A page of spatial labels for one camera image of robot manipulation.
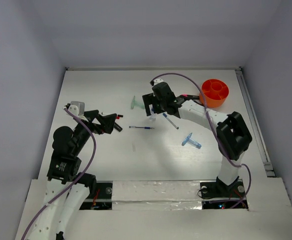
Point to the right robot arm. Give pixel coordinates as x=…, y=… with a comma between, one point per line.
x=231, y=131

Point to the light blue translucent pen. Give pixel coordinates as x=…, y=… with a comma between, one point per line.
x=189, y=140

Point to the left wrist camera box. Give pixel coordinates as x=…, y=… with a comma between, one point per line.
x=76, y=108

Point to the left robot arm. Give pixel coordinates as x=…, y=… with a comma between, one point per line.
x=67, y=187

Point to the orange black highlighter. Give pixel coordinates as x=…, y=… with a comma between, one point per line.
x=118, y=127

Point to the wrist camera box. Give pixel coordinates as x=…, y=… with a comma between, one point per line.
x=156, y=81
x=76, y=108

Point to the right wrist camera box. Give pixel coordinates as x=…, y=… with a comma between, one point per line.
x=156, y=81

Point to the blue capped white marker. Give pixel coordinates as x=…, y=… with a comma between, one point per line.
x=170, y=121

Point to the blue ballpoint pen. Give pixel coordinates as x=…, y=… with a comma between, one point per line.
x=141, y=127

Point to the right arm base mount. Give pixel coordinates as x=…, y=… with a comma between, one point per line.
x=217, y=196

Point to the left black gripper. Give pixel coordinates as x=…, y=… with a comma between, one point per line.
x=106, y=121

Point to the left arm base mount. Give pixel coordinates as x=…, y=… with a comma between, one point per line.
x=101, y=199

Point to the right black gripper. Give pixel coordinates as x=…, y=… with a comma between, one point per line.
x=150, y=98

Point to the clear pen cap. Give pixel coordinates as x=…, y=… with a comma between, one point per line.
x=134, y=147

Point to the orange round compartment container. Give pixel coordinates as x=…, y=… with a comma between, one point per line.
x=215, y=92

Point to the pink black highlighter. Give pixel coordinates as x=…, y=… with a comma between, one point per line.
x=190, y=97

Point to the green translucent pen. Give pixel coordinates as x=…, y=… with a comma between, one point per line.
x=136, y=104

